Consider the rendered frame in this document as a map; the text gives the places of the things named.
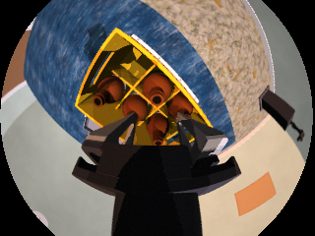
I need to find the orange divided crate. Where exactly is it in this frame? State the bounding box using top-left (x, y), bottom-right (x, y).
top-left (75, 28), bottom-right (212, 146)

